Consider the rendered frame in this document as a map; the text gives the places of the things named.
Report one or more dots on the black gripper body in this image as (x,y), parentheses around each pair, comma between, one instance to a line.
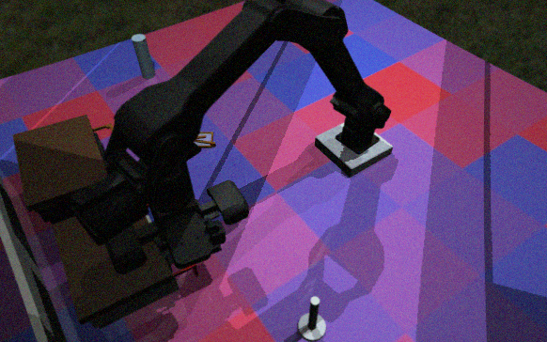
(125,249)

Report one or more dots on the dark grey cylinder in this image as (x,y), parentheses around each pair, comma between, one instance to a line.
(143,56)

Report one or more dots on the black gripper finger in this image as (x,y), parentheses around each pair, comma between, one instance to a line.
(164,253)

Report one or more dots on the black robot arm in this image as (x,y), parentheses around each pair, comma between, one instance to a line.
(160,123)

